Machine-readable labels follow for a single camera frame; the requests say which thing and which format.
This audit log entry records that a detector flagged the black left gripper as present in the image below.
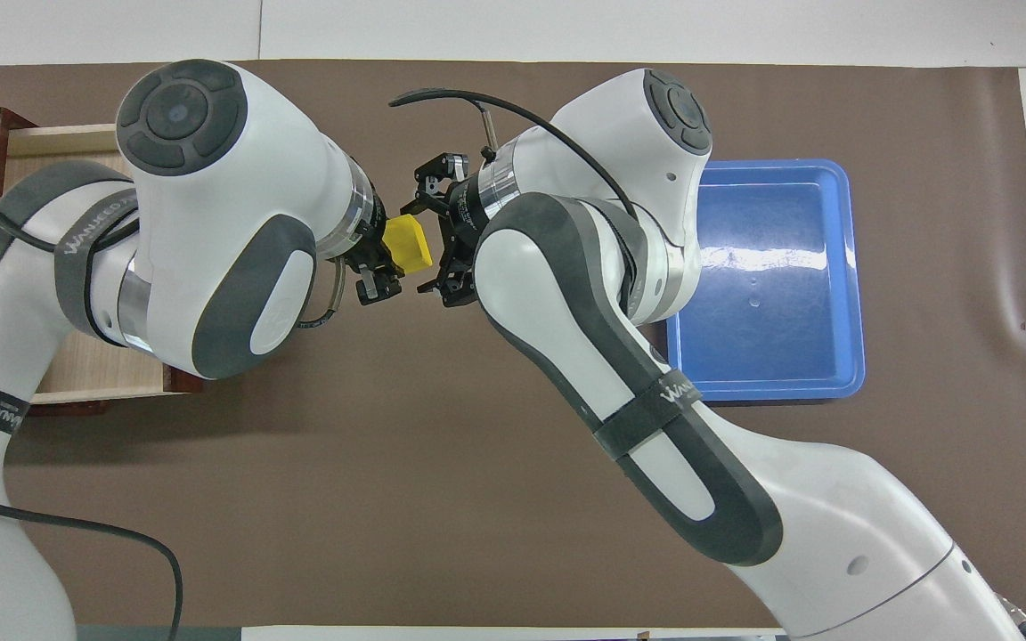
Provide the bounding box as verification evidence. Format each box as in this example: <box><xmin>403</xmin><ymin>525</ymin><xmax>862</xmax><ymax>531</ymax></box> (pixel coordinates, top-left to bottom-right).
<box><xmin>335</xmin><ymin>183</ymin><xmax>409</xmax><ymax>307</ymax></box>

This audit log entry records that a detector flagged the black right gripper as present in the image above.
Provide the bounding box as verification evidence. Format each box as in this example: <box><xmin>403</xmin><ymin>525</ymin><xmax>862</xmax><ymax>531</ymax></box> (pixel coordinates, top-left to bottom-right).
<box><xmin>401</xmin><ymin>152</ymin><xmax>489</xmax><ymax>309</ymax></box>

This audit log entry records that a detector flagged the yellow cube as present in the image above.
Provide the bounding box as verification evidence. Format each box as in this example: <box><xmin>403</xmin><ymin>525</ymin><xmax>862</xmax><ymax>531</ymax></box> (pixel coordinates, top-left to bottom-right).
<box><xmin>383</xmin><ymin>213</ymin><xmax>435</xmax><ymax>273</ymax></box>

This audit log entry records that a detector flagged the brown table mat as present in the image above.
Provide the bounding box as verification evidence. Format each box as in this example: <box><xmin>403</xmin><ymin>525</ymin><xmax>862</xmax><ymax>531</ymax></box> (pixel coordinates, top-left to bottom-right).
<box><xmin>0</xmin><ymin>59</ymin><xmax>1026</xmax><ymax>629</ymax></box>

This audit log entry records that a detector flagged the blue plastic tray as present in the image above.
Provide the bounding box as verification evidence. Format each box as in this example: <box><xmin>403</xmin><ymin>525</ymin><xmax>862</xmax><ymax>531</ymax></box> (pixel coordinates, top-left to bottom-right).
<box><xmin>665</xmin><ymin>158</ymin><xmax>867</xmax><ymax>404</ymax></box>

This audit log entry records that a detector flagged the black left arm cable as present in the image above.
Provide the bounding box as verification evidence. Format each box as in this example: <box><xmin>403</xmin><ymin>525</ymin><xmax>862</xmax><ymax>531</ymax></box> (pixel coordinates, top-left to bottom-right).
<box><xmin>0</xmin><ymin>188</ymin><xmax>185</xmax><ymax>641</ymax></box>

